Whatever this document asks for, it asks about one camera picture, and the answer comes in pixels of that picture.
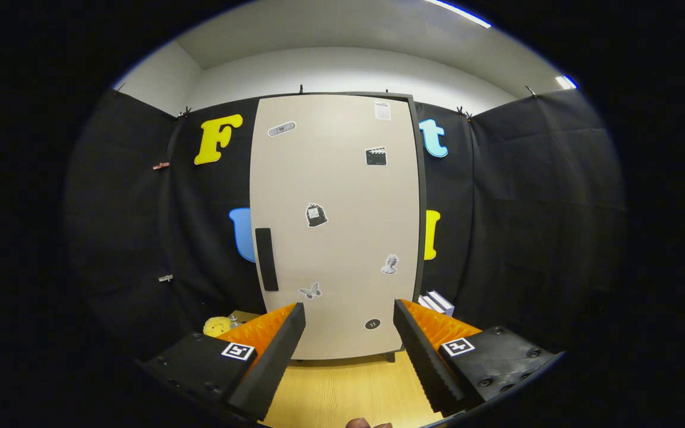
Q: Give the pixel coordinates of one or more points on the pale spine book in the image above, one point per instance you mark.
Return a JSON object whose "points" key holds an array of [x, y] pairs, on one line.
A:
{"points": [[436, 304]]}

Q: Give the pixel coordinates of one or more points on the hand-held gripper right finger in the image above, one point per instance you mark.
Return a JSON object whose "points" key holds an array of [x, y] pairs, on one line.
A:
{"points": [[423, 362]]}

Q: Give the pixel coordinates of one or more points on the yellow plush toy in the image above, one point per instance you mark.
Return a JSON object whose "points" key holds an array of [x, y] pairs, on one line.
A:
{"points": [[216, 327]]}

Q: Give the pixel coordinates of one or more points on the short ceiling light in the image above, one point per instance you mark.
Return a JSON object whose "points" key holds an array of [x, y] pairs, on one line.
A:
{"points": [[566, 82]]}

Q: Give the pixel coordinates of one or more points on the brown cloth clip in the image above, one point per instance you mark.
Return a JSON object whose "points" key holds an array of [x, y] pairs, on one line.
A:
{"points": [[161, 166]]}

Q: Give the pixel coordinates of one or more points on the grey shoe cabinet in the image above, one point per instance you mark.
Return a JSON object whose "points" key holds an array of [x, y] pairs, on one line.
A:
{"points": [[421, 208]]}

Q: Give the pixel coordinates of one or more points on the black cloth clip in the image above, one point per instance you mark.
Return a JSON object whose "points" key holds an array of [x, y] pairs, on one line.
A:
{"points": [[464, 113], [185, 113]]}

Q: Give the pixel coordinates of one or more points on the beige shoe cabinet door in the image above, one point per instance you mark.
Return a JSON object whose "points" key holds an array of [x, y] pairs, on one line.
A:
{"points": [[330, 178]]}

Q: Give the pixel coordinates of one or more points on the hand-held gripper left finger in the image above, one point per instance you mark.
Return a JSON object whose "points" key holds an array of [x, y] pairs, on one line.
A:
{"points": [[271, 374]]}

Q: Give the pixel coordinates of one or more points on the long ceiling light strip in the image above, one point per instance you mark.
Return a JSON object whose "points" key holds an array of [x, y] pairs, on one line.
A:
{"points": [[458, 13]]}

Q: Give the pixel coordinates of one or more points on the green label bottle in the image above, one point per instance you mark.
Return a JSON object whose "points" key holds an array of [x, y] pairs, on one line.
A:
{"points": [[234, 321]]}

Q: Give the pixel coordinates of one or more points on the black backdrop cloth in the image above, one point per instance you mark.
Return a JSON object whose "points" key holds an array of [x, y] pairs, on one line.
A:
{"points": [[128, 226]]}

